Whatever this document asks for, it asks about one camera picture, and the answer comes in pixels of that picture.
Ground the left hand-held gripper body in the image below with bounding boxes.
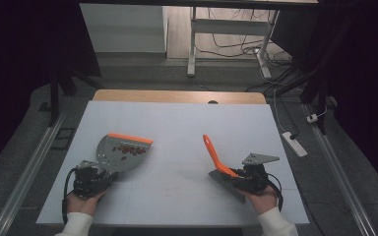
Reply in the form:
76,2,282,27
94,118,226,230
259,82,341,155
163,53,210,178
72,159,113,199

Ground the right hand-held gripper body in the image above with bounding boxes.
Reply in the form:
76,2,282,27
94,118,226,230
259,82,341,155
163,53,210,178
231,151,281,195

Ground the person's left hand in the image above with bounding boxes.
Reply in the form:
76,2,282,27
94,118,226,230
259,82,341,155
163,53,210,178
65,189,108,217

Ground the person's right hand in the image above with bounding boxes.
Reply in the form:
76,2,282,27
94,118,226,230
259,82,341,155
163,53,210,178
238,184,280,216

